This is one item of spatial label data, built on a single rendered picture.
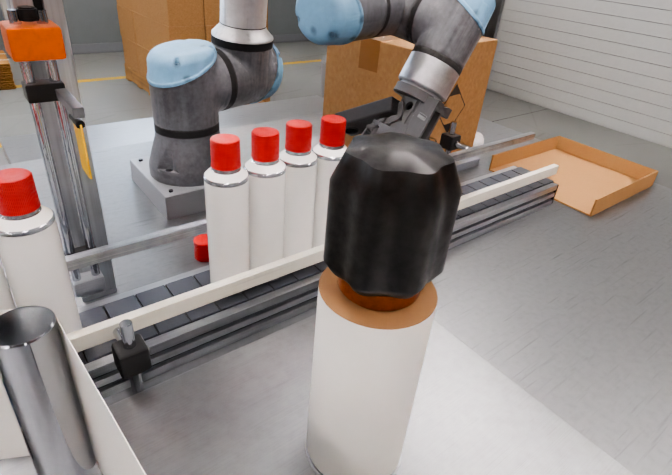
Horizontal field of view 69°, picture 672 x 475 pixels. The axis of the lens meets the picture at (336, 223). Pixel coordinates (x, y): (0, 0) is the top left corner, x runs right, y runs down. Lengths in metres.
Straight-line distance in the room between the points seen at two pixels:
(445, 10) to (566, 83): 4.53
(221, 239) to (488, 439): 0.36
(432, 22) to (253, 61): 0.38
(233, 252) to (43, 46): 0.28
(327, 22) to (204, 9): 3.37
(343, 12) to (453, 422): 0.46
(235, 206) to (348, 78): 0.57
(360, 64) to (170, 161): 0.42
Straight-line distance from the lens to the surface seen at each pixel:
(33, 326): 0.36
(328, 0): 0.62
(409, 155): 0.30
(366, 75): 1.04
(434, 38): 0.70
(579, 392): 0.70
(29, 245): 0.52
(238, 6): 0.95
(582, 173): 1.35
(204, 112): 0.90
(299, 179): 0.62
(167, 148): 0.92
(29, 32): 0.55
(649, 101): 4.93
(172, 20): 3.88
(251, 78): 0.96
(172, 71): 0.87
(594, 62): 5.10
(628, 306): 0.89
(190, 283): 0.67
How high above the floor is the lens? 1.29
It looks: 30 degrees down
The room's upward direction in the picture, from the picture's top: 5 degrees clockwise
